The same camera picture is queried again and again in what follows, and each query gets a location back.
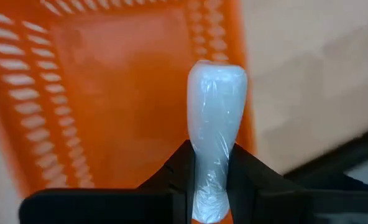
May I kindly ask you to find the white gauze roll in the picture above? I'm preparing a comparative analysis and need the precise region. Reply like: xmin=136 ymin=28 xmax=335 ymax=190
xmin=186 ymin=59 xmax=249 ymax=224

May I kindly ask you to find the orange plastic basket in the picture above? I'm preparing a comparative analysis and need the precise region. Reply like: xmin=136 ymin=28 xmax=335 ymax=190
xmin=0 ymin=0 xmax=257 ymax=224

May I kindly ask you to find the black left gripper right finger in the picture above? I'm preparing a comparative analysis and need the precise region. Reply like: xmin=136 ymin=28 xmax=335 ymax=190
xmin=226 ymin=142 xmax=316 ymax=224

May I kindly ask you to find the black metal table frame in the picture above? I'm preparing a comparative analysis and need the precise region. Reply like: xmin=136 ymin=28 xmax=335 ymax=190
xmin=282 ymin=124 xmax=368 ymax=195

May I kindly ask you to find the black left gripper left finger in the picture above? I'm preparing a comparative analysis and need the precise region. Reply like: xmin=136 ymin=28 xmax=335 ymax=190
xmin=18 ymin=139 xmax=195 ymax=224

